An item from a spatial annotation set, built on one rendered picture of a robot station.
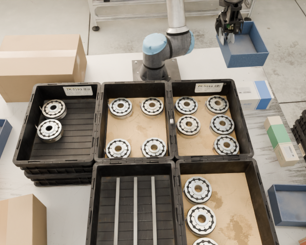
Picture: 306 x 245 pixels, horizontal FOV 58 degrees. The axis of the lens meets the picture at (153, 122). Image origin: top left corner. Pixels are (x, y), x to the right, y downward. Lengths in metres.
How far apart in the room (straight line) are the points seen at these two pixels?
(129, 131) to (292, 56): 2.20
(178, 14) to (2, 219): 1.12
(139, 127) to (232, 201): 0.49
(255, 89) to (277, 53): 1.58
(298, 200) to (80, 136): 0.97
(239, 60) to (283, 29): 2.26
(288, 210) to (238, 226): 0.30
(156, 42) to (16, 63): 0.69
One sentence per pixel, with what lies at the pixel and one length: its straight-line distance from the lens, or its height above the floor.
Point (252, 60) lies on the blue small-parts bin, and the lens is 1.16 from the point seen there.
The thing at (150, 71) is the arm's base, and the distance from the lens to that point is 1.44.
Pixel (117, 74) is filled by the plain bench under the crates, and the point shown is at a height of 0.70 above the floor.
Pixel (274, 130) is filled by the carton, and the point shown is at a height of 0.76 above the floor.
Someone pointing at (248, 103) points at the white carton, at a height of 0.76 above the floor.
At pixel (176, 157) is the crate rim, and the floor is 0.93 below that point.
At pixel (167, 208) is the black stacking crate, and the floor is 0.83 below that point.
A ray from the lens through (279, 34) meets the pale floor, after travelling 3.30.
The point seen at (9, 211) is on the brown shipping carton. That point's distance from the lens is 1.14.
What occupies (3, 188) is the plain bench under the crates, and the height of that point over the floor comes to 0.70.
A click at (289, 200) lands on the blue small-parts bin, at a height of 0.70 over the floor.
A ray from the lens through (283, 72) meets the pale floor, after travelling 2.88.
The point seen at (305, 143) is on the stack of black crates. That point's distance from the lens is 2.10.
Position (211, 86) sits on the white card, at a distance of 1.30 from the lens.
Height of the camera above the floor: 1.84
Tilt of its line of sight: 55 degrees down
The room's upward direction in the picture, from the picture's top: straight up
